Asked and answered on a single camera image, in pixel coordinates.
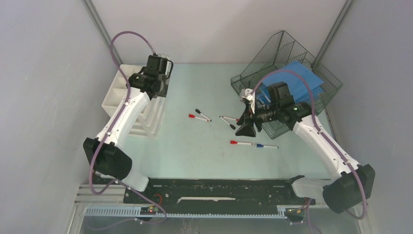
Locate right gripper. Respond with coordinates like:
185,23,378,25
235,101,279,138

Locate red cap marker bottom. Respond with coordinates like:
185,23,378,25
230,140,253,145

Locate red cap marker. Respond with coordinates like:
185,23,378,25
188,114,209,122
230,140,253,145
222,116,239,121

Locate white plastic drawer organizer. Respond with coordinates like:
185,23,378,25
102,71,167,139

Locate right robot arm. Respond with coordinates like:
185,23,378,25
235,82,375,217

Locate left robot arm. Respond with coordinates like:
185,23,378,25
83,54,174,203

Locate black cap marker lower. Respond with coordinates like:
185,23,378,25
220,116,236,130

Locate black cap marker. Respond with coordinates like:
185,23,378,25
220,116,236,130
195,109,212,121

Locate blue cap marker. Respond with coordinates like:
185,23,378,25
256,144,279,149

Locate black cap marker upper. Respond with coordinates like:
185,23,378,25
195,109,212,121

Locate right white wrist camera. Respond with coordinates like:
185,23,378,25
239,88,256,114

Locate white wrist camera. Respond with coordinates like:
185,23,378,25
239,88,256,114
157,54,174,79

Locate green wire mesh organizer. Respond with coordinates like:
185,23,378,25
231,31,342,139

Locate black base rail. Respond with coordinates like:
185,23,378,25
142,178,309,216

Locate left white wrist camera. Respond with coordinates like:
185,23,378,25
157,54,174,79

